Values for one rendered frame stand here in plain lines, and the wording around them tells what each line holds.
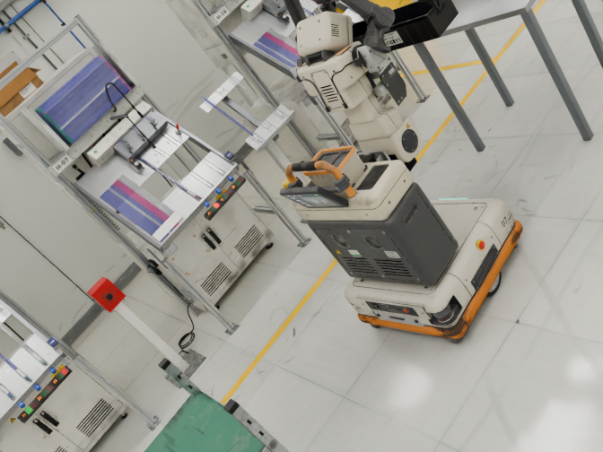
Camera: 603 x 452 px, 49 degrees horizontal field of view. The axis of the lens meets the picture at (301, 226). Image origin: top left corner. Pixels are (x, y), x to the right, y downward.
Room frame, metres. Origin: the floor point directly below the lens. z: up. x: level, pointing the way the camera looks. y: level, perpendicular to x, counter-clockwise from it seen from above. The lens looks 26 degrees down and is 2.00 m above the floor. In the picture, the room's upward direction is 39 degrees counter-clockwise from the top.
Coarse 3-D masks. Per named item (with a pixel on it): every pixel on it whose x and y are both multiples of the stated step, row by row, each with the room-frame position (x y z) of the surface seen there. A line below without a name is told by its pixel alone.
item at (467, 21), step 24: (456, 0) 3.35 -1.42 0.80; (480, 0) 3.12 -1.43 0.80; (504, 0) 2.92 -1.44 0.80; (528, 0) 2.74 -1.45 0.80; (576, 0) 2.91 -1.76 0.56; (456, 24) 3.08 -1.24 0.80; (480, 24) 2.93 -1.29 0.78; (528, 24) 2.73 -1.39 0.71; (480, 48) 3.48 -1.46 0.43; (600, 48) 2.90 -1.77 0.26; (432, 72) 3.31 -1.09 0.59; (552, 72) 2.73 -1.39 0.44; (504, 96) 3.49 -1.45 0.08; (576, 120) 2.73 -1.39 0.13; (480, 144) 3.29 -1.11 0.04
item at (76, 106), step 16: (96, 64) 4.17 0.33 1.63; (80, 80) 4.12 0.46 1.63; (96, 80) 4.14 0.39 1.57; (112, 80) 4.17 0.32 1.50; (64, 96) 4.06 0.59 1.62; (80, 96) 4.09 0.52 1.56; (96, 96) 4.12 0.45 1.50; (112, 96) 4.15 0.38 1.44; (48, 112) 4.01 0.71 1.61; (64, 112) 4.04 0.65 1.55; (80, 112) 4.06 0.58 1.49; (96, 112) 4.09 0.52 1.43; (64, 128) 4.01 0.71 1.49; (80, 128) 4.04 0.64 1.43
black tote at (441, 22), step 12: (444, 0) 2.59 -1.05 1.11; (396, 12) 2.87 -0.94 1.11; (408, 12) 2.81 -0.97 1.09; (420, 12) 2.76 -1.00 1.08; (432, 12) 2.54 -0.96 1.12; (444, 12) 2.57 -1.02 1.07; (456, 12) 2.60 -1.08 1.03; (360, 24) 3.08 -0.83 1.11; (396, 24) 2.68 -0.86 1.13; (408, 24) 2.62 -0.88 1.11; (420, 24) 2.58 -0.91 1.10; (432, 24) 2.53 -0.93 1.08; (444, 24) 2.56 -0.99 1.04; (360, 36) 2.88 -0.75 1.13; (384, 36) 2.76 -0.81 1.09; (396, 36) 2.71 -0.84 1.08; (408, 36) 2.65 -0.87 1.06; (420, 36) 2.60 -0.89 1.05; (432, 36) 2.56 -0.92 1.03; (396, 48) 2.74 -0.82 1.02
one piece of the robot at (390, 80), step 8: (392, 64) 2.59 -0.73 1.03; (376, 72) 2.58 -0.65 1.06; (384, 72) 2.57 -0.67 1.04; (392, 72) 2.58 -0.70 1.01; (384, 80) 2.55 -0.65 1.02; (392, 80) 2.57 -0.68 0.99; (400, 80) 2.59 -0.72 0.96; (376, 88) 2.56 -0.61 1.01; (384, 88) 2.55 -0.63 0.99; (392, 88) 2.56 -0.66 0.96; (400, 88) 2.58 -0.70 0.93; (376, 96) 2.61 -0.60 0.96; (392, 96) 2.55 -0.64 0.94; (400, 96) 2.57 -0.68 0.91
